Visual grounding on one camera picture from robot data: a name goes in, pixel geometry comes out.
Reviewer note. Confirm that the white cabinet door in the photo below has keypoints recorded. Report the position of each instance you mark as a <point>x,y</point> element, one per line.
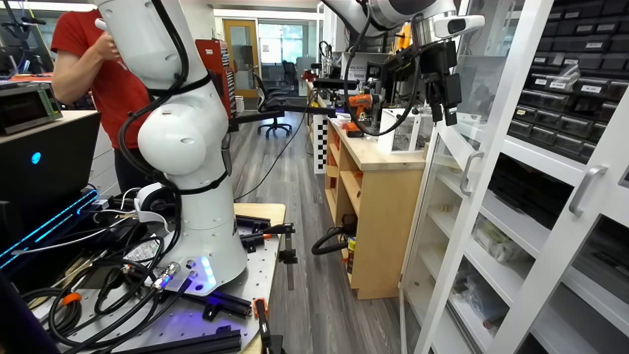
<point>574,297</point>
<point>452,291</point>

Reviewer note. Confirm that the wooden workbench cabinet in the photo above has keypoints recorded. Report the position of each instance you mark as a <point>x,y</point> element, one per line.
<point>377,193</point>

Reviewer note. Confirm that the silver door handle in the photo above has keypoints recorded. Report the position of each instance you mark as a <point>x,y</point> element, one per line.
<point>580,191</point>
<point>464,177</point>

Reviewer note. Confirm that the black computer monitor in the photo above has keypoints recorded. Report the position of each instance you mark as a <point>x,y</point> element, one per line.
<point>47,163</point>

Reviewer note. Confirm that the person in red shirt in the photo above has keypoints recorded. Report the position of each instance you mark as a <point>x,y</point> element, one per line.
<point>86,61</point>

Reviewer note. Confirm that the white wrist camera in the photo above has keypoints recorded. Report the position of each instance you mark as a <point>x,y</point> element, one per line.
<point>452,25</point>

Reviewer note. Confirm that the white box on workbench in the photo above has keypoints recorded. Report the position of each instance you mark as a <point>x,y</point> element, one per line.
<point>407,138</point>

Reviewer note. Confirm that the red tool cabinet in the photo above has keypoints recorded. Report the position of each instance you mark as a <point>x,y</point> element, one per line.
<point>214,57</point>

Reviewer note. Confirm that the black case on shelf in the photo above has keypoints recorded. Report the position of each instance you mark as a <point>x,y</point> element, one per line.
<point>529,189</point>

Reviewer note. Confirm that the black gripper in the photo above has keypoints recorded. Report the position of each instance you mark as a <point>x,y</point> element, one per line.
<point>436,65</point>

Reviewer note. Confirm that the black parts drawer organizer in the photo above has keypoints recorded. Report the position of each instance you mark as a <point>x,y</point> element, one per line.
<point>578,75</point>

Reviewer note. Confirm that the black office chair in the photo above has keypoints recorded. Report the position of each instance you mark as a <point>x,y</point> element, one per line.
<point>273,104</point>

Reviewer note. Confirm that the black aluminium rail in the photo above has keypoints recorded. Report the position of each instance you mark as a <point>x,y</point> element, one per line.
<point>224,340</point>

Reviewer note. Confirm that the black clamp on table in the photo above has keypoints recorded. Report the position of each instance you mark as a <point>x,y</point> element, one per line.
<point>255,230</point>

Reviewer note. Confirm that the orange cordless drill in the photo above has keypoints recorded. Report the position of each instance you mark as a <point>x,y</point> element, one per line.
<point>358,104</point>

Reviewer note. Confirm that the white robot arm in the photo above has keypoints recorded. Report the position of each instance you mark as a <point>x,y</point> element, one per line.
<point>179,138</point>

